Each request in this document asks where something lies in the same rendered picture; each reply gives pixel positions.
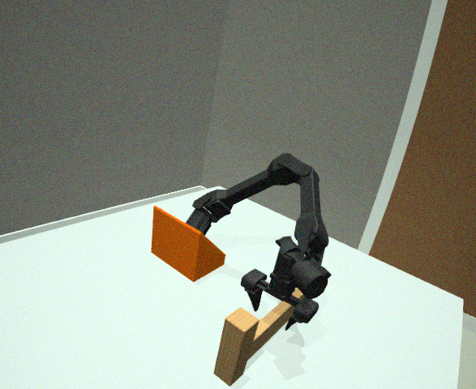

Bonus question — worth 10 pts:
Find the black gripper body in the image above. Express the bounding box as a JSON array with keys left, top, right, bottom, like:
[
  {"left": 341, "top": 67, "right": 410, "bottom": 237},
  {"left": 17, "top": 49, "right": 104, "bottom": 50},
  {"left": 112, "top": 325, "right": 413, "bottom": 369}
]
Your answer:
[{"left": 241, "top": 268, "right": 319, "bottom": 323}]

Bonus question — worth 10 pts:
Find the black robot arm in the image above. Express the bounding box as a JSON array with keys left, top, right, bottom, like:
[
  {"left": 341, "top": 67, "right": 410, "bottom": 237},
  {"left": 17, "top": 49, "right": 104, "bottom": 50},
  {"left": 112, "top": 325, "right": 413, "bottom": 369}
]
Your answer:
[{"left": 186, "top": 153, "right": 332, "bottom": 299}]

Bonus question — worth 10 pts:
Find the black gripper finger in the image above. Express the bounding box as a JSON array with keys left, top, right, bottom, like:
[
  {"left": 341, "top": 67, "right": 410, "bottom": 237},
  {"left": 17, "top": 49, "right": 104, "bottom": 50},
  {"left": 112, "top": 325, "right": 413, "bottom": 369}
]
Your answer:
[
  {"left": 285, "top": 314, "right": 302, "bottom": 331},
  {"left": 244, "top": 288, "right": 263, "bottom": 311}
]

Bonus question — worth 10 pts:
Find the wooden post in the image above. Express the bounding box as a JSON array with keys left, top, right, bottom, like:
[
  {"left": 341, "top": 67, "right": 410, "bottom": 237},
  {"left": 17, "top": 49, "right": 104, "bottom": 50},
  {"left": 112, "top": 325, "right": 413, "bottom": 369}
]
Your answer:
[{"left": 214, "top": 307, "right": 259, "bottom": 387}]

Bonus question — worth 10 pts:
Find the wooden rail with steel hooks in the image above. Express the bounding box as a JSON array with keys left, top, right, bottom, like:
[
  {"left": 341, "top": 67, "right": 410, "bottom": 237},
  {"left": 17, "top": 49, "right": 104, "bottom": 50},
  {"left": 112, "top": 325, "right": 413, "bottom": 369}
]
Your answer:
[{"left": 247, "top": 288, "right": 305, "bottom": 360}]

